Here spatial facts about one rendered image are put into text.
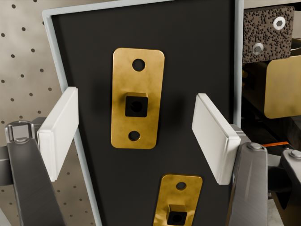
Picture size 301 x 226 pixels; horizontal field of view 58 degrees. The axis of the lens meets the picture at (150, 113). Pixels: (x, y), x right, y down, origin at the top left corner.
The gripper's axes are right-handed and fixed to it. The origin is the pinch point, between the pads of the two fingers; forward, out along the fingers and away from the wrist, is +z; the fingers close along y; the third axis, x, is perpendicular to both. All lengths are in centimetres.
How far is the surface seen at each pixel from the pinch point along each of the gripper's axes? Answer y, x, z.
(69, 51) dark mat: -5.1, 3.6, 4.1
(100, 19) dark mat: -2.9, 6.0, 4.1
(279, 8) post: 13.1, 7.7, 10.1
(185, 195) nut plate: 5.1, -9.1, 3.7
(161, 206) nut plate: 2.9, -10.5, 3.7
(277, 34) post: 13.6, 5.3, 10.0
